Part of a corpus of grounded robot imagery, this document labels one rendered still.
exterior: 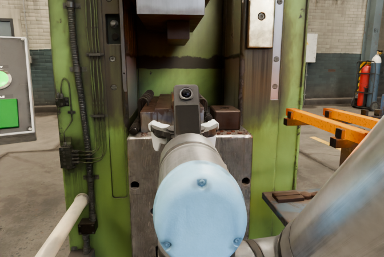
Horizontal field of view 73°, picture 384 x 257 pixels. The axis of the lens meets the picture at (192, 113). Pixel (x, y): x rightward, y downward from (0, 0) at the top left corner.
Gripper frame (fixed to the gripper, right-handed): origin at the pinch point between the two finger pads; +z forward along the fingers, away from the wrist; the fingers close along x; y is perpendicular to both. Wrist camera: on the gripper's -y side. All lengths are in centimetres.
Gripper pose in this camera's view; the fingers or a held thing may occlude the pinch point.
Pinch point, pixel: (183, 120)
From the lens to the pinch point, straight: 59.9
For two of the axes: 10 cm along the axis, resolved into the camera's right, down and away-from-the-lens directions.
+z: -0.8, -1.8, 9.8
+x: 10.0, -0.2, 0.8
